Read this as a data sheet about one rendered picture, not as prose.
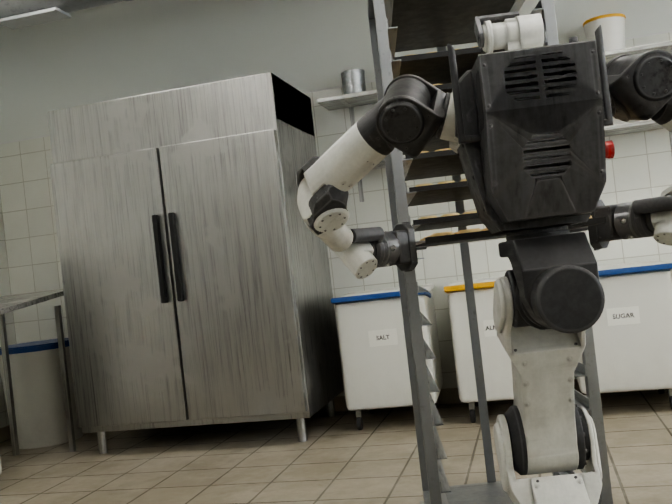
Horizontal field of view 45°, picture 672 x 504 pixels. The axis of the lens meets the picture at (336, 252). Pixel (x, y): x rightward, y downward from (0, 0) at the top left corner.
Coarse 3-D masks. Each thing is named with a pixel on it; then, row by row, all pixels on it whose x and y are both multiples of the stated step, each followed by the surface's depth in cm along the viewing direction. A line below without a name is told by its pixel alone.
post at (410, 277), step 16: (384, 16) 217; (384, 32) 217; (384, 48) 217; (384, 64) 217; (384, 80) 217; (400, 160) 217; (400, 176) 217; (400, 192) 217; (400, 208) 217; (416, 288) 216; (416, 304) 216; (416, 320) 216; (416, 336) 216; (416, 352) 216; (416, 368) 216; (432, 432) 216; (432, 448) 216; (432, 464) 216; (432, 480) 216; (432, 496) 215
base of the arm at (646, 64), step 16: (608, 64) 156; (640, 64) 143; (656, 64) 143; (608, 80) 148; (624, 80) 144; (640, 80) 144; (656, 80) 144; (624, 96) 146; (640, 96) 145; (656, 96) 144; (624, 112) 150; (640, 112) 146; (656, 112) 146
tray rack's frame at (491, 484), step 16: (368, 0) 258; (368, 16) 276; (464, 256) 278; (400, 272) 277; (464, 272) 278; (400, 288) 277; (480, 352) 278; (480, 368) 278; (416, 384) 277; (480, 384) 278; (416, 400) 277; (480, 400) 278; (416, 416) 277; (480, 416) 278; (416, 432) 277; (448, 496) 267; (464, 496) 265; (480, 496) 263; (496, 496) 261
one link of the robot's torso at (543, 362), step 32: (512, 320) 151; (512, 352) 157; (544, 352) 157; (576, 352) 157; (544, 384) 159; (512, 416) 166; (544, 416) 161; (576, 416) 163; (512, 448) 164; (544, 448) 162; (576, 448) 162
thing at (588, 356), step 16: (544, 0) 215; (544, 16) 216; (592, 336) 214; (592, 352) 214; (592, 368) 214; (592, 384) 214; (592, 400) 214; (592, 416) 214; (608, 464) 213; (608, 480) 213; (608, 496) 213
